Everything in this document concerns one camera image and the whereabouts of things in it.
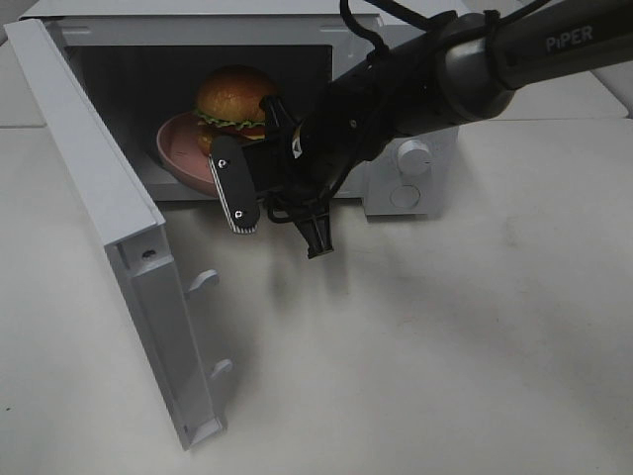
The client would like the round white door button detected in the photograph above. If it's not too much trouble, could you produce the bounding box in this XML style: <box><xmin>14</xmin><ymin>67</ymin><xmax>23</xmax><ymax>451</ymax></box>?
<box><xmin>390</xmin><ymin>185</ymin><xmax>421</xmax><ymax>210</ymax></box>

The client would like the white microwave oven body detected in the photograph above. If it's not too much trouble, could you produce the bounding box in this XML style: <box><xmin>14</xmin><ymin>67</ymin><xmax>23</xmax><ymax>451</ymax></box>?
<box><xmin>18</xmin><ymin>0</ymin><xmax>483</xmax><ymax>219</ymax></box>

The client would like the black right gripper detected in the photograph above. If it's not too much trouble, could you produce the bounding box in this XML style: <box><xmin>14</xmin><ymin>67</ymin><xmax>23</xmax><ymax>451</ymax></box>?
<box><xmin>266</xmin><ymin>73</ymin><xmax>396</xmax><ymax>259</ymax></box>

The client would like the white microwave door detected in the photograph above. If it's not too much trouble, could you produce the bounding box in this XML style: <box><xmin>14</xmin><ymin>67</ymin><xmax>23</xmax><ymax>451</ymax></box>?
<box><xmin>5</xmin><ymin>19</ymin><xmax>232</xmax><ymax>449</ymax></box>

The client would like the toy burger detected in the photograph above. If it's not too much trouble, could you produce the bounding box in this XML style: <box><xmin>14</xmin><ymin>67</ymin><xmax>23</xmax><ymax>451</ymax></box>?
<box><xmin>194</xmin><ymin>65</ymin><xmax>279</xmax><ymax>154</ymax></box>

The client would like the white timer knob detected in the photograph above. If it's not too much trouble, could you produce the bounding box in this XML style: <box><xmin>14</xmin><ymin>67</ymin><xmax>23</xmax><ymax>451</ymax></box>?
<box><xmin>396</xmin><ymin>140</ymin><xmax>431</xmax><ymax>176</ymax></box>

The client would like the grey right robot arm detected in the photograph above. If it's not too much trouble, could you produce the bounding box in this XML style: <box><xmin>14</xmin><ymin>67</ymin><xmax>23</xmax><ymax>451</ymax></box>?
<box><xmin>265</xmin><ymin>1</ymin><xmax>632</xmax><ymax>257</ymax></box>

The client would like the pink round plate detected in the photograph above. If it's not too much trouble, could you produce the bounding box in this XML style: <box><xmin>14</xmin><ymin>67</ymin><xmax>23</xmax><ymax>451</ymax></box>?
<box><xmin>155</xmin><ymin>112</ymin><xmax>218</xmax><ymax>198</ymax></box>

